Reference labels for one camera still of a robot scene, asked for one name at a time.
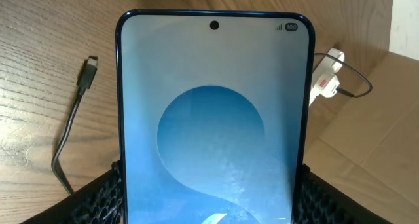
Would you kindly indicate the white power strip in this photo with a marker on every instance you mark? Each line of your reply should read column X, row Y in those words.
column 326, row 86

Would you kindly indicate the brown cardboard box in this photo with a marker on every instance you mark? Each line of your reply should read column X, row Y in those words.
column 370, row 150

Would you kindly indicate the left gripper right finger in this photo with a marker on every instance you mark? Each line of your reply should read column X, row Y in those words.
column 321, row 203

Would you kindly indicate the blue Samsung Galaxy smartphone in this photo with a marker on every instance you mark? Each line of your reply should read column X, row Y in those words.
column 212, row 114

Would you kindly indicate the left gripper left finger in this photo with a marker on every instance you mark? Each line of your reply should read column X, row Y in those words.
column 99, row 202

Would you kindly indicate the white USB charger plug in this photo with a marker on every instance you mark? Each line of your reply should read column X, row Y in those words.
column 336, row 57

